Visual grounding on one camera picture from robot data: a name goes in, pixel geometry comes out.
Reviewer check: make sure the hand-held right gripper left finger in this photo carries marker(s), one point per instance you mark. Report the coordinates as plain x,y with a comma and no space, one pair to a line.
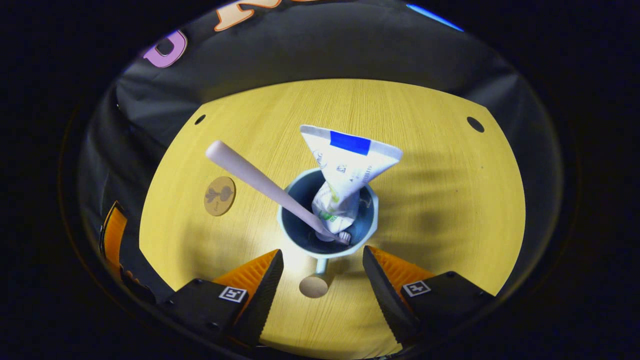
267,290

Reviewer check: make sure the white toothbrush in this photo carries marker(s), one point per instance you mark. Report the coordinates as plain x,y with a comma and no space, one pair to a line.
250,172

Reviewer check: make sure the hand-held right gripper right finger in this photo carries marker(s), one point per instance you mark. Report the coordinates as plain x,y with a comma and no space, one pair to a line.
387,295

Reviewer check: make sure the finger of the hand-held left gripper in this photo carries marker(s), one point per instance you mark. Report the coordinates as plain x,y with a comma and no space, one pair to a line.
115,235

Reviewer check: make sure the black backdrop cloth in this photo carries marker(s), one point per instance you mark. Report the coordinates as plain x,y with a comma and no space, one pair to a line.
350,50

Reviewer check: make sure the round cork coaster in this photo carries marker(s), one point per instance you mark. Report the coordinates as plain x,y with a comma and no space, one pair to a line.
219,196

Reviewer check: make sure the wooden desktop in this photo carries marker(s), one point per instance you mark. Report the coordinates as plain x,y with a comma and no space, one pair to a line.
450,200

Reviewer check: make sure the white toothpaste tube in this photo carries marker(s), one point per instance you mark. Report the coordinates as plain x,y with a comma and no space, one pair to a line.
350,165

